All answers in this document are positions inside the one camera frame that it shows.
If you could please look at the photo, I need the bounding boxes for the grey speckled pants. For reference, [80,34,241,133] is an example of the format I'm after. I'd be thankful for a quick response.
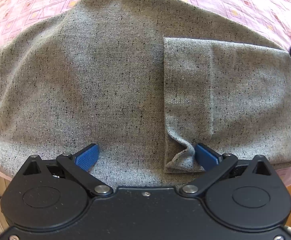
[0,0,291,189]

